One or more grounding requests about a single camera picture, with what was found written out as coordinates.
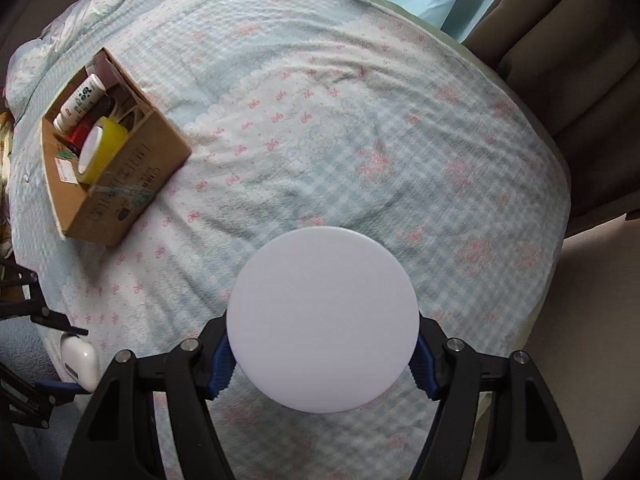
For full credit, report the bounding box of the yellow tape roll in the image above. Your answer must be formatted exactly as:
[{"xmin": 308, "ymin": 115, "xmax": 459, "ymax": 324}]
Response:
[{"xmin": 77, "ymin": 117, "xmax": 129, "ymax": 185}]

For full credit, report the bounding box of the white earbuds case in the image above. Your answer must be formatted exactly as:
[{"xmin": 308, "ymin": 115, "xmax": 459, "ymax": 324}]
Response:
[{"xmin": 60, "ymin": 333, "xmax": 101, "ymax": 392}]

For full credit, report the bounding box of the pale jar white lid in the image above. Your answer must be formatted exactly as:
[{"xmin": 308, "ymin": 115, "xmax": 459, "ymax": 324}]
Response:
[{"xmin": 227, "ymin": 226, "xmax": 419, "ymax": 414}]

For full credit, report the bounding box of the brown curtain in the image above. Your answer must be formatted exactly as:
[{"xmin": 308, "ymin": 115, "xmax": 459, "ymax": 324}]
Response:
[{"xmin": 464, "ymin": 0, "xmax": 639, "ymax": 235}]

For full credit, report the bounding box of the red rectangular box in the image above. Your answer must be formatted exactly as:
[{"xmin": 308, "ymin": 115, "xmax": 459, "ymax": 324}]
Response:
[{"xmin": 67, "ymin": 114, "xmax": 98, "ymax": 155}]

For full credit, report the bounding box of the white pill bottle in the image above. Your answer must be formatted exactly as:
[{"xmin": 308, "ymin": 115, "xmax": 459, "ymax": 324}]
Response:
[{"xmin": 53, "ymin": 74, "xmax": 106, "ymax": 133}]

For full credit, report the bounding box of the checkered floral bed sheet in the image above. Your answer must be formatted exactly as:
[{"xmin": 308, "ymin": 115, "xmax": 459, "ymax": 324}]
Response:
[{"xmin": 4, "ymin": 0, "xmax": 573, "ymax": 480}]

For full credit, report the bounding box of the cardboard box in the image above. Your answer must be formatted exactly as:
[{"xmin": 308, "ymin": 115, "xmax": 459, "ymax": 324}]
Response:
[{"xmin": 41, "ymin": 49, "xmax": 192, "ymax": 246}]

